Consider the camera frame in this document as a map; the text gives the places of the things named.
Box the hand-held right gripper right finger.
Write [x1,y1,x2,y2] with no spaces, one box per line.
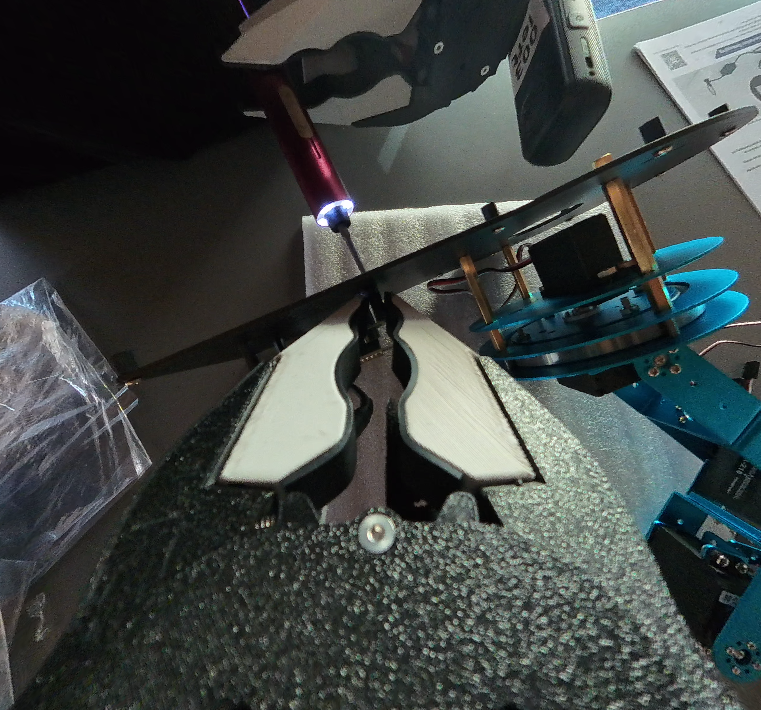
[384,291,547,488]

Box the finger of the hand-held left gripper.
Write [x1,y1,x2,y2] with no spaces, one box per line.
[220,0,429,67]
[302,49,418,128]

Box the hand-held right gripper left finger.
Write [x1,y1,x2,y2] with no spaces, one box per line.
[218,306,365,492]

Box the red electric screwdriver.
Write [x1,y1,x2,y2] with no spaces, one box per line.
[249,65,371,278]

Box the green control circuit board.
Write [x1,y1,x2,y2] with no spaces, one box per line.
[357,291,399,369]

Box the blue hobby robot arm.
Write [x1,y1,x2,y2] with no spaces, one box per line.
[113,106,761,684]

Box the white foam sheet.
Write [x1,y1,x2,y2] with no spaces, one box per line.
[300,201,714,550]

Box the clear flat plastic bag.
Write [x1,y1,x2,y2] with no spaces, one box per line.
[0,279,152,586]

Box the printed instruction sheet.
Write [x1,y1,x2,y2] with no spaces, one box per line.
[633,0,761,217]

